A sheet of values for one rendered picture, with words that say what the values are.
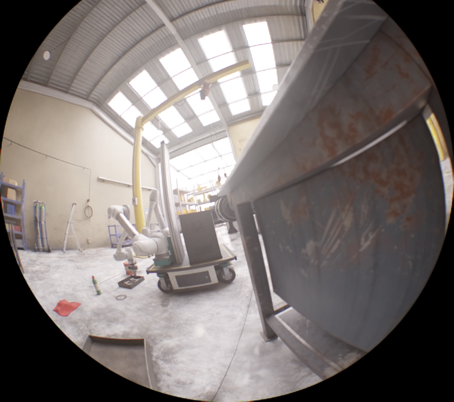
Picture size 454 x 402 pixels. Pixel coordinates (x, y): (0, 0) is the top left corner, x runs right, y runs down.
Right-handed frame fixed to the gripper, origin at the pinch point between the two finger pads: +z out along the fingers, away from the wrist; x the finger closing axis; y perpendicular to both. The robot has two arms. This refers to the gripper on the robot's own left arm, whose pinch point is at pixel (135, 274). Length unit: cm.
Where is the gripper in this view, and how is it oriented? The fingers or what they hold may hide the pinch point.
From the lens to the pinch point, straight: 204.5
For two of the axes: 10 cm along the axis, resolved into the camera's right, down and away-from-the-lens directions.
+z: 2.2, 9.4, -2.7
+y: 0.3, -2.8, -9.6
